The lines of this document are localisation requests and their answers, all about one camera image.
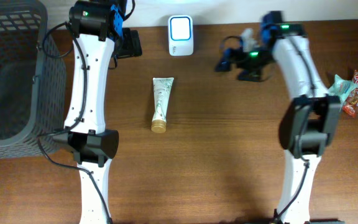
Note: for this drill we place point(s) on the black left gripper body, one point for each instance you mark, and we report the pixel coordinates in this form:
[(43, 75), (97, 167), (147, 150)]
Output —
[(128, 45)]

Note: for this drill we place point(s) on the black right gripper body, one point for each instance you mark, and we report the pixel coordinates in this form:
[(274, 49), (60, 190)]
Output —
[(239, 58)]

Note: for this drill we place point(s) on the white tube with gold cap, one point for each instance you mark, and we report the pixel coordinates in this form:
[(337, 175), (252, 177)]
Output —
[(162, 88)]

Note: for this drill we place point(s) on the teal snack packet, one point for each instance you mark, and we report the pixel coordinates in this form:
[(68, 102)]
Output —
[(339, 91)]

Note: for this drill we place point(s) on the red snack bar wrapper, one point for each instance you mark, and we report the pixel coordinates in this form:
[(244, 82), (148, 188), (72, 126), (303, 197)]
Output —
[(352, 100)]

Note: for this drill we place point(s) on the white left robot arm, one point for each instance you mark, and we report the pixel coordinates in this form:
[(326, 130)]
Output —
[(99, 40)]

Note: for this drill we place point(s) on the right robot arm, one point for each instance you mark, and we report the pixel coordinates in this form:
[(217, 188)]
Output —
[(309, 123)]

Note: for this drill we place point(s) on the white barcode scanner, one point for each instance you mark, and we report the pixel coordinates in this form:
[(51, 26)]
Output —
[(180, 35)]

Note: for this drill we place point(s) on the grey plastic mesh basket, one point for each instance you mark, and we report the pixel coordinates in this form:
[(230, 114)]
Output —
[(32, 85)]

